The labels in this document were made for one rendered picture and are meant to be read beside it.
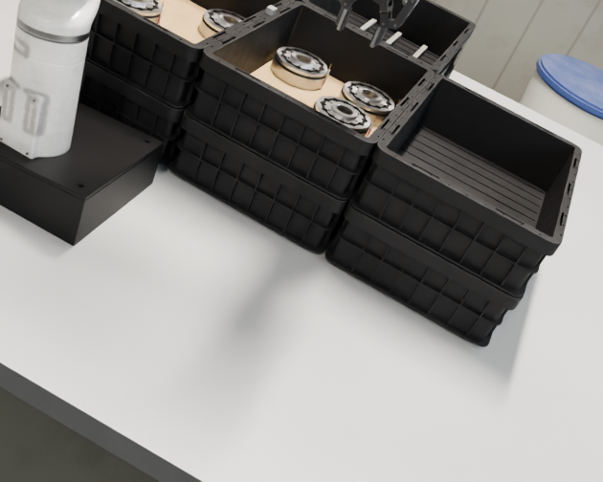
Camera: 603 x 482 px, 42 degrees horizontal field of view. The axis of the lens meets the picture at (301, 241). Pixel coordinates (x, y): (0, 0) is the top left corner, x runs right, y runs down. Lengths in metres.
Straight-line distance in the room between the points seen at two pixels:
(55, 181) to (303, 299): 0.39
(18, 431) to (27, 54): 0.93
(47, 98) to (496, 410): 0.76
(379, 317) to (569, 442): 0.33
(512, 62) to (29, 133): 2.72
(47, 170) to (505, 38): 2.69
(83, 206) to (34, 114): 0.14
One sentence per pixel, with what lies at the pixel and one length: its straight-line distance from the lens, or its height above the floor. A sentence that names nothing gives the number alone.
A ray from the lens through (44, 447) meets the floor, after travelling 1.78.
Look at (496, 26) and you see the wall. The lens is 3.56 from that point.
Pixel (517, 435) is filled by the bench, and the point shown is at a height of 0.70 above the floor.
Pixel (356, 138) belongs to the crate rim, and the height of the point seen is 0.93.
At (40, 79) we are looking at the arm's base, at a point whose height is 0.90.
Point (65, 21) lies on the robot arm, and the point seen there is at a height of 0.98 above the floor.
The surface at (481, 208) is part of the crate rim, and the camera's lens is 1.15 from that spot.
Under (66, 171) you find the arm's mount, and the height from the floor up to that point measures 0.78.
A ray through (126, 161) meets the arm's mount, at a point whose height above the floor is 0.78.
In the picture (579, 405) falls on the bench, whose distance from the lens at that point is 1.32.
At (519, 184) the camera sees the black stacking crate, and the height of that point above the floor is 0.83.
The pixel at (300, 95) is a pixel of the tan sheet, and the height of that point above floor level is 0.83.
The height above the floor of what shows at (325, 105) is 0.86.
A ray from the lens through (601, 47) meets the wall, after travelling 3.55.
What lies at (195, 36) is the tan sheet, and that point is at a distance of 1.51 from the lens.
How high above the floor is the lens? 1.43
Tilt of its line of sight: 34 degrees down
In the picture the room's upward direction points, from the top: 25 degrees clockwise
